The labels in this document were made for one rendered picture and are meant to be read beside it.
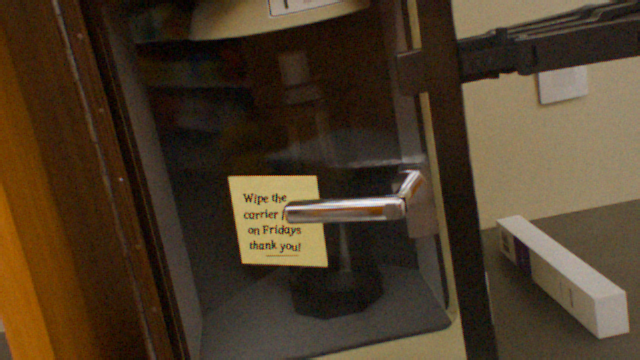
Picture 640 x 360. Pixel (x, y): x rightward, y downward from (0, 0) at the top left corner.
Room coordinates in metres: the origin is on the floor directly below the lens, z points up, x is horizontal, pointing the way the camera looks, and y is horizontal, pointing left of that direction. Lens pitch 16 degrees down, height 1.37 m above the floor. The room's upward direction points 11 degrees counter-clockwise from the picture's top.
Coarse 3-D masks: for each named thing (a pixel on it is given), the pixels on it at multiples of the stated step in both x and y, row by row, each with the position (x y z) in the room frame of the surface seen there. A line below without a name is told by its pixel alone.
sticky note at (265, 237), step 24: (240, 192) 0.59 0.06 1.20; (264, 192) 0.58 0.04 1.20; (288, 192) 0.57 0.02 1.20; (312, 192) 0.56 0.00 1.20; (240, 216) 0.59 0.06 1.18; (264, 216) 0.58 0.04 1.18; (240, 240) 0.59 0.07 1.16; (264, 240) 0.58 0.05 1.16; (288, 240) 0.57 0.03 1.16; (312, 240) 0.57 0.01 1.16; (288, 264) 0.58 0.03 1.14; (312, 264) 0.57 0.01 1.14
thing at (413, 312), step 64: (128, 0) 0.61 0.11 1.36; (192, 0) 0.59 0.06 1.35; (256, 0) 0.57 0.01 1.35; (320, 0) 0.55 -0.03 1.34; (384, 0) 0.53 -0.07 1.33; (448, 0) 0.51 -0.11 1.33; (128, 64) 0.62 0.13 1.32; (192, 64) 0.60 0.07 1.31; (256, 64) 0.57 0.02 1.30; (320, 64) 0.55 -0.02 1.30; (384, 64) 0.53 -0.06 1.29; (448, 64) 0.52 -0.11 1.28; (128, 128) 0.62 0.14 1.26; (192, 128) 0.60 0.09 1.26; (256, 128) 0.58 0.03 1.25; (320, 128) 0.56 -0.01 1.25; (384, 128) 0.54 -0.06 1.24; (448, 128) 0.52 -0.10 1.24; (192, 192) 0.61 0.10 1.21; (320, 192) 0.56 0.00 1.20; (384, 192) 0.54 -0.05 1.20; (448, 192) 0.52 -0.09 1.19; (192, 256) 0.61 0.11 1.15; (384, 256) 0.54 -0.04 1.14; (448, 256) 0.52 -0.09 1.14; (192, 320) 0.62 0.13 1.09; (256, 320) 0.59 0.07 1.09; (320, 320) 0.57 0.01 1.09; (384, 320) 0.55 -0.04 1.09; (448, 320) 0.53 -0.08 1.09
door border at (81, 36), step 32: (64, 0) 0.63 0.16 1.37; (64, 32) 0.63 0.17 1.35; (96, 64) 0.63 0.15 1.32; (96, 96) 0.63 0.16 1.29; (96, 128) 0.64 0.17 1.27; (96, 160) 0.64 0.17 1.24; (128, 192) 0.63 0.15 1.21; (128, 224) 0.63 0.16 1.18; (160, 320) 0.63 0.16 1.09; (160, 352) 0.63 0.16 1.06
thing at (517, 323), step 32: (544, 224) 1.05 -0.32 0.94; (576, 224) 1.02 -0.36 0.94; (608, 224) 1.00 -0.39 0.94; (576, 256) 0.92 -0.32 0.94; (608, 256) 0.91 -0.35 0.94; (512, 288) 0.86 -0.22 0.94; (512, 320) 0.79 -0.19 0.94; (544, 320) 0.77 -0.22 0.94; (576, 320) 0.76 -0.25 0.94; (0, 352) 0.97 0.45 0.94; (512, 352) 0.72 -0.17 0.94; (544, 352) 0.71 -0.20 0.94; (576, 352) 0.70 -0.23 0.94; (608, 352) 0.69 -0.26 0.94
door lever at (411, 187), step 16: (400, 176) 0.53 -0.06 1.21; (416, 176) 0.53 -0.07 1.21; (400, 192) 0.50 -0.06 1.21; (416, 192) 0.53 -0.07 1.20; (288, 208) 0.52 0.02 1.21; (304, 208) 0.51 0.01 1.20; (320, 208) 0.51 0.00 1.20; (336, 208) 0.50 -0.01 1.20; (352, 208) 0.50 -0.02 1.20; (368, 208) 0.49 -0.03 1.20; (384, 208) 0.49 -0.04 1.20; (400, 208) 0.48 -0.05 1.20
